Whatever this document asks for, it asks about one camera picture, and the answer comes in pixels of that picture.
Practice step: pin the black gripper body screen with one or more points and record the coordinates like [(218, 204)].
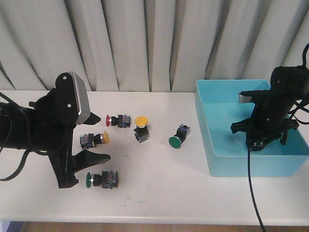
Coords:
[(47, 135), (268, 119)]

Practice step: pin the black gripper finger screen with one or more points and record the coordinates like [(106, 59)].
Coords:
[(86, 158), (92, 120), (284, 137), (249, 141)]

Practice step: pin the red push button front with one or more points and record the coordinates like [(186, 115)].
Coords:
[(258, 144)]

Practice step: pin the red push button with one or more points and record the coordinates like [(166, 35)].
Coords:
[(122, 121), (258, 144)]

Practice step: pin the yellow push button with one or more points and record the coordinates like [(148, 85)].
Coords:
[(90, 140), (141, 132)]

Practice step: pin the blue plastic box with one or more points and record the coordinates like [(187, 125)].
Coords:
[(217, 106)]

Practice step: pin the yellow push button lying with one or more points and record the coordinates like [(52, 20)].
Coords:
[(90, 140)]

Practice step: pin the red push button back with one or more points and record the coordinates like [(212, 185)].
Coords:
[(122, 121)]

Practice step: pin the green push button front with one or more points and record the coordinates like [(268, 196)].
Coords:
[(107, 180)]

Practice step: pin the green push button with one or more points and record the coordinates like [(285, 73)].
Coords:
[(107, 180), (181, 134)]

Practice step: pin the green push button right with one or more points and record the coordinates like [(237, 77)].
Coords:
[(181, 134)]

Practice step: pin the grey pleated curtain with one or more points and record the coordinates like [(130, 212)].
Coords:
[(147, 45)]

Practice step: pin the grey wrist camera screen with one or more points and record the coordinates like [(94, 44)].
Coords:
[(83, 107), (245, 98)]

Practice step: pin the black cable screen-left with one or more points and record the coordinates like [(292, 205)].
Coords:
[(14, 154)]

